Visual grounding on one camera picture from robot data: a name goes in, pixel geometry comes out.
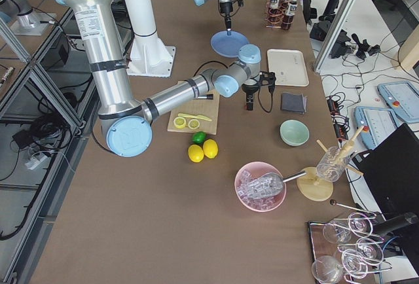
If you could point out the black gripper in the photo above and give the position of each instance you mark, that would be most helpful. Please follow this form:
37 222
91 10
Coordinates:
250 89
226 8

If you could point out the blue plate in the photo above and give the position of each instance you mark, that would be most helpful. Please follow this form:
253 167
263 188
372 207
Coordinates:
228 43

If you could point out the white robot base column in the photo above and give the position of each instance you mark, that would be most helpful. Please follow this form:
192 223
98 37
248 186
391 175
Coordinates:
149 56

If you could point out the steel muddler black tip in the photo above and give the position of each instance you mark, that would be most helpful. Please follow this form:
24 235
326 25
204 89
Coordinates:
206 96

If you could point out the grey folded cloth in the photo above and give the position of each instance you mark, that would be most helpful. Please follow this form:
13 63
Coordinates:
295 103

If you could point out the tea bottle two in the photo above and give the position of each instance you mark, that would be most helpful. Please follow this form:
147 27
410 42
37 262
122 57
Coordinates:
273 11

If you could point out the green bowl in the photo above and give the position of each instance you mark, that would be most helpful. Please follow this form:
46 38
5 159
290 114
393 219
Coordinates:
294 133

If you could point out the wooden cutting board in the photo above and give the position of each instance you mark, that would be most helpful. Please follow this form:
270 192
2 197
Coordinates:
202 114

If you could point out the cream rabbit tray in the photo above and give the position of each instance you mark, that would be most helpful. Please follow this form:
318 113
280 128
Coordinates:
289 67

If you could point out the yellow lemon near bowl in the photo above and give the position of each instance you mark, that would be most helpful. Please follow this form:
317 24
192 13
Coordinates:
210 148

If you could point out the lemon slice upper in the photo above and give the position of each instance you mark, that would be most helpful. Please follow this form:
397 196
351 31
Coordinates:
193 124

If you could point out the lemon slice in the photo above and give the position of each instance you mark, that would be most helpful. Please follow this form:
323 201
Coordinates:
179 122
193 124

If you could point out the tea bottle one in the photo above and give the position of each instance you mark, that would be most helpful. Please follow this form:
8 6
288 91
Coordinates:
289 14

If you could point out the green lime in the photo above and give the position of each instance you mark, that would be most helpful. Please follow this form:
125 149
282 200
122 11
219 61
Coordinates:
199 137

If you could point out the yellow plastic knife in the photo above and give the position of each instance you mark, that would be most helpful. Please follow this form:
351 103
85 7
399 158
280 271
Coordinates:
199 117

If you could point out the lemon slice lower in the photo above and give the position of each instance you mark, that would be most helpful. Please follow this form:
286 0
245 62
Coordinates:
179 122

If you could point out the yellow lemon far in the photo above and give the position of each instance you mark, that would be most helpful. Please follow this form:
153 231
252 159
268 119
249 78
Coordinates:
195 153

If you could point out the metal ice scoop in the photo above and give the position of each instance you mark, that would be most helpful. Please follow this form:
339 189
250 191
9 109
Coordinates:
273 183

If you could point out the pink bowl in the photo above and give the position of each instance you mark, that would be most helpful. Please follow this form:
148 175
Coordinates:
248 173

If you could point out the clear ice cube pile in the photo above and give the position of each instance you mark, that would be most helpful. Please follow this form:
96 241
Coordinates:
253 189

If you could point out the wooden cup stand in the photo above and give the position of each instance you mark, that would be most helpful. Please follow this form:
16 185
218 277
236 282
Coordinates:
317 189

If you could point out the clear glass on stand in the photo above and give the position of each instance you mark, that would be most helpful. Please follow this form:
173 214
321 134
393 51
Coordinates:
330 167

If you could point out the teach pendant near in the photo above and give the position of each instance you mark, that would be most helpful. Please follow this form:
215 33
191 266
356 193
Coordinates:
380 123

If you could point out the teach pendant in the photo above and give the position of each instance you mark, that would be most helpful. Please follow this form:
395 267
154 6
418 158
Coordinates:
380 123
402 98

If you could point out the teach pendant far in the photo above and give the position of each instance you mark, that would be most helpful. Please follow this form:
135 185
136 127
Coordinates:
402 98

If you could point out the wine glass rack tray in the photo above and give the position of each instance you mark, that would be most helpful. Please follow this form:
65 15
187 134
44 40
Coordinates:
346 250

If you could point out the copper wire bottle rack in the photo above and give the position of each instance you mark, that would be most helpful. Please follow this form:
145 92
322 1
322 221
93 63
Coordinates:
280 13

